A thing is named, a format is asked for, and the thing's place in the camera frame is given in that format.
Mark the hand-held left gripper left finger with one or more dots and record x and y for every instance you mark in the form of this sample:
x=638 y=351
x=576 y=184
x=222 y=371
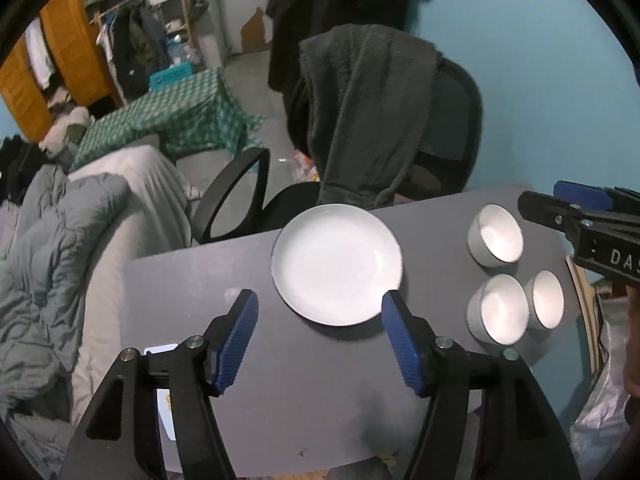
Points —
x=235 y=345

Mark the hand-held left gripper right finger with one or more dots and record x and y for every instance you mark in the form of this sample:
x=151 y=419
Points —
x=402 y=345

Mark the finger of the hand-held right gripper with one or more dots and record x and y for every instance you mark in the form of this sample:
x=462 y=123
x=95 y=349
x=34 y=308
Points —
x=550 y=207
x=582 y=192

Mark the white ribbed bowl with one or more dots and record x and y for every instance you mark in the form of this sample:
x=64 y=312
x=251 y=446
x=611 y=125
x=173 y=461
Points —
x=500 y=315
x=547 y=300
x=497 y=232

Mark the white plate with black rim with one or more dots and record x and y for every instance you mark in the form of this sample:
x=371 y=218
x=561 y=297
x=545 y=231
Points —
x=337 y=265

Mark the wooden board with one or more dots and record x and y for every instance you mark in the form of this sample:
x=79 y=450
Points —
x=582 y=300

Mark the white smartphone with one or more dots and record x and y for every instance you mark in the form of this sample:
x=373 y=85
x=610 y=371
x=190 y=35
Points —
x=165 y=415

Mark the black office chair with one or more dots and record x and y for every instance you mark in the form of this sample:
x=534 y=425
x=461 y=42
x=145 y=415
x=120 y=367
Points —
x=450 y=120

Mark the light grey bed sheet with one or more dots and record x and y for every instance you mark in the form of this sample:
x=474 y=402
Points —
x=145 y=195

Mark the white plastic bag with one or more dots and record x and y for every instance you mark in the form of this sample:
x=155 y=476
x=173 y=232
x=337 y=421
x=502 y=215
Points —
x=600 y=425

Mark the orange snack packet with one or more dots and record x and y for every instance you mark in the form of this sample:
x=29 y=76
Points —
x=305 y=167

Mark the grey duvet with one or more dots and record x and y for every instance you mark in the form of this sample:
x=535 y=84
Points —
x=50 y=260

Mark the dark grey fleece blanket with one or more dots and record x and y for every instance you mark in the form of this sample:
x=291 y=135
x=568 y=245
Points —
x=365 y=110

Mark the green checkered cloth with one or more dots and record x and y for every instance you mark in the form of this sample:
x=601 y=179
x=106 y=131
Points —
x=170 y=110

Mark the beige clothes pile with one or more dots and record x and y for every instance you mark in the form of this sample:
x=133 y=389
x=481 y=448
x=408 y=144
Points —
x=67 y=130

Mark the blue plastic crate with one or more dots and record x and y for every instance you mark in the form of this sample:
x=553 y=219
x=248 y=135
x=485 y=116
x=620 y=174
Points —
x=172 y=76

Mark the black clothes pile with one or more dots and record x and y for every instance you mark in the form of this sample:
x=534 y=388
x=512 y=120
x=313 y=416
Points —
x=20 y=165

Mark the black hanging coat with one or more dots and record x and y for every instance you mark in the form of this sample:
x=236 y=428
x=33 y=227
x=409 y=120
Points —
x=340 y=0

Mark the dark hanging clothes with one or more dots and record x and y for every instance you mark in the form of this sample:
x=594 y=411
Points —
x=135 y=45

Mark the orange wooden wardrobe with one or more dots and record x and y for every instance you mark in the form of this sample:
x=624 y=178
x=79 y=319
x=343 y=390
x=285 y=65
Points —
x=75 y=50

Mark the white hanging shirt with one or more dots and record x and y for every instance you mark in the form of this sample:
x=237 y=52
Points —
x=39 y=52

